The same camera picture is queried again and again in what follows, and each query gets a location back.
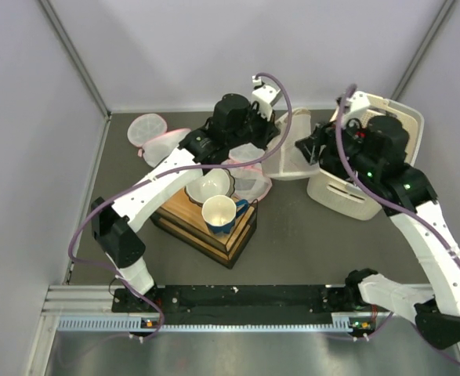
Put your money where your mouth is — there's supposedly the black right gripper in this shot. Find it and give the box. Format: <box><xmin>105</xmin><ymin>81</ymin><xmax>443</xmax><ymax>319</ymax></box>
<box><xmin>295</xmin><ymin>111</ymin><xmax>379</xmax><ymax>179</ymax></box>

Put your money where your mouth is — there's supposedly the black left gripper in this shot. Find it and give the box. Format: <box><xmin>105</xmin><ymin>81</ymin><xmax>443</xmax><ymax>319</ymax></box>
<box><xmin>227</xmin><ymin>103</ymin><xmax>280</xmax><ymax>151</ymax></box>

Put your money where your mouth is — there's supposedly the white mesh laundry bag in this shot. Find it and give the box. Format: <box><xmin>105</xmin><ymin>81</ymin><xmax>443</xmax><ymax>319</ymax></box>
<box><xmin>261</xmin><ymin>107</ymin><xmax>320</xmax><ymax>181</ymax></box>

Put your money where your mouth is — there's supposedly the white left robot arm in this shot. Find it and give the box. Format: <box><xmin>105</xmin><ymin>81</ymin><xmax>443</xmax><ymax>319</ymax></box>
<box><xmin>91</xmin><ymin>85</ymin><xmax>281</xmax><ymax>311</ymax></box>

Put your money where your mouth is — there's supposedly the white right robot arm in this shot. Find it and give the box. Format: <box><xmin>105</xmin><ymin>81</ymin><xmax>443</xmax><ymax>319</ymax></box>
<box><xmin>295</xmin><ymin>115</ymin><xmax>460</xmax><ymax>349</ymax></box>

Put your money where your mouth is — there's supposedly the white plastic laundry basket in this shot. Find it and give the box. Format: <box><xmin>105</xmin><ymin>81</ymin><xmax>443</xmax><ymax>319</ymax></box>
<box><xmin>306</xmin><ymin>93</ymin><xmax>425</xmax><ymax>221</ymax></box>

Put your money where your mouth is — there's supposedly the pink-trimmed mesh laundry bag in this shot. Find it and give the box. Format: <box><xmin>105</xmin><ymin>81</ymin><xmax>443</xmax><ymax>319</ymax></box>
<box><xmin>224</xmin><ymin>143</ymin><xmax>272</xmax><ymax>202</ymax></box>

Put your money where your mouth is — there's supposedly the white scalloped bowl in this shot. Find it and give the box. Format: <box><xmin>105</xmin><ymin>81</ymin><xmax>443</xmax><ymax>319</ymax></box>
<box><xmin>185</xmin><ymin>168</ymin><xmax>234</xmax><ymax>205</ymax></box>

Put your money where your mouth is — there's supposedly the blue and white cup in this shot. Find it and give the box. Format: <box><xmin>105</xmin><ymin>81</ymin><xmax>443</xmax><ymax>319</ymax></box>
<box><xmin>201</xmin><ymin>195</ymin><xmax>250</xmax><ymax>235</ymax></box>

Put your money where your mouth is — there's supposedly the wooden tiered stand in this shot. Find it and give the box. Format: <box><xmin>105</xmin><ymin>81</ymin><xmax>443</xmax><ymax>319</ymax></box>
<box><xmin>150</xmin><ymin>190</ymin><xmax>259</xmax><ymax>269</ymax></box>

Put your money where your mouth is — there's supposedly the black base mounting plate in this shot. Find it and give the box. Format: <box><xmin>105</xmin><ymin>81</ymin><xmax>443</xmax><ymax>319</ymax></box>
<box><xmin>110</xmin><ymin>284</ymin><xmax>375</xmax><ymax>326</ymax></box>

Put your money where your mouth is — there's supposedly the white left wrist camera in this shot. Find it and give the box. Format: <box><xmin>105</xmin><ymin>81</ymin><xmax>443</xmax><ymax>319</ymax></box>
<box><xmin>250</xmin><ymin>75</ymin><xmax>283</xmax><ymax>121</ymax></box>

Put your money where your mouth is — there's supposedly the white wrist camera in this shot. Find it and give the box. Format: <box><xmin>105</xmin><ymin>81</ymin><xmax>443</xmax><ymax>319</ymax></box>
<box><xmin>335</xmin><ymin>91</ymin><xmax>371</xmax><ymax>128</ymax></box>
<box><xmin>250</xmin><ymin>75</ymin><xmax>283</xmax><ymax>121</ymax></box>

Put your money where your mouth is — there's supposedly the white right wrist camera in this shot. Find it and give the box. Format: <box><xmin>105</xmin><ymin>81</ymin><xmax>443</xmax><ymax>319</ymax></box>
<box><xmin>335</xmin><ymin>91</ymin><xmax>371</xmax><ymax>128</ymax></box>

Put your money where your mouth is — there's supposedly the grey slotted cable duct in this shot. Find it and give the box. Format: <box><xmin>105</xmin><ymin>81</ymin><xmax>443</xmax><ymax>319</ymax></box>
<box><xmin>56</xmin><ymin>316</ymin><xmax>375</xmax><ymax>333</ymax></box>

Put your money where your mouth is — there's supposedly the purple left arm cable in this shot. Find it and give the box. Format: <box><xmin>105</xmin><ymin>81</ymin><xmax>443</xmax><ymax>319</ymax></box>
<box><xmin>67</xmin><ymin>72</ymin><xmax>293</xmax><ymax>340</ymax></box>

